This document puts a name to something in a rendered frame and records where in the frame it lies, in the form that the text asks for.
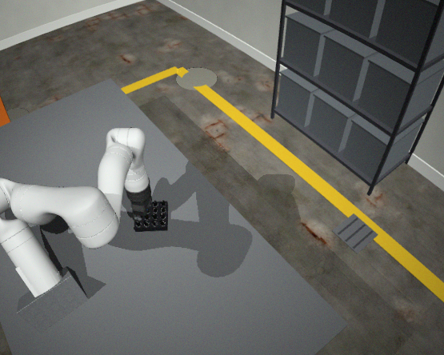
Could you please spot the black knob box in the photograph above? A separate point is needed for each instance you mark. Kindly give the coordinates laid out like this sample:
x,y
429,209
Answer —
x,y
156,221

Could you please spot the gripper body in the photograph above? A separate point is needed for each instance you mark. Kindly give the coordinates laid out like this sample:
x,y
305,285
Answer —
x,y
139,193

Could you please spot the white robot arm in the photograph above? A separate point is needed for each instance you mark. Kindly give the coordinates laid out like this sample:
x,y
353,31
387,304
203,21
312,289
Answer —
x,y
93,219

